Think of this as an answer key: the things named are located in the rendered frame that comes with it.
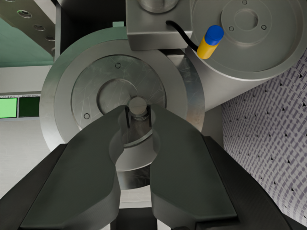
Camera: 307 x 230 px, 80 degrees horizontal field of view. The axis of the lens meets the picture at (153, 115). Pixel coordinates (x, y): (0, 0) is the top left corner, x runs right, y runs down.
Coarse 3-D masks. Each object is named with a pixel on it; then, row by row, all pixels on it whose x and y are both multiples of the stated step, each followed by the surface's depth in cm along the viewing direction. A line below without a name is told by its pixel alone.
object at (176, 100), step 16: (96, 48) 16; (112, 48) 16; (128, 48) 16; (80, 64) 16; (160, 64) 16; (64, 80) 16; (176, 80) 16; (64, 96) 16; (176, 96) 16; (64, 112) 16; (176, 112) 16; (64, 128) 15; (144, 144) 15; (128, 160) 15; (144, 160) 15
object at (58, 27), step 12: (60, 12) 18; (60, 24) 18; (72, 24) 21; (84, 24) 24; (96, 24) 30; (108, 24) 39; (60, 36) 18; (72, 36) 20; (84, 36) 24; (60, 48) 18
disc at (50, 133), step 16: (96, 32) 17; (112, 32) 17; (80, 48) 17; (64, 64) 17; (176, 64) 17; (192, 64) 17; (48, 80) 17; (192, 80) 17; (48, 96) 16; (192, 96) 16; (48, 112) 16; (192, 112) 16; (48, 128) 16; (48, 144) 16; (128, 176) 16; (144, 176) 16
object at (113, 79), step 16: (96, 64) 15; (112, 64) 15; (128, 64) 15; (144, 64) 15; (80, 80) 15; (96, 80) 15; (112, 80) 15; (128, 80) 15; (144, 80) 15; (160, 80) 15; (80, 96) 14; (96, 96) 14; (112, 96) 14; (128, 96) 14; (144, 96) 14; (160, 96) 14; (80, 112) 14; (96, 112) 14; (80, 128) 14; (144, 128) 14; (128, 144) 14
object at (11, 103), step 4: (0, 100) 49; (4, 100) 49; (8, 100) 49; (12, 100) 49; (0, 104) 49; (4, 104) 49; (8, 104) 49; (12, 104) 49; (0, 108) 49; (4, 108) 49; (8, 108) 49; (12, 108) 49; (0, 112) 49; (4, 112) 49; (8, 112) 49; (12, 112) 49; (0, 116) 49; (4, 116) 49; (8, 116) 49; (12, 116) 49
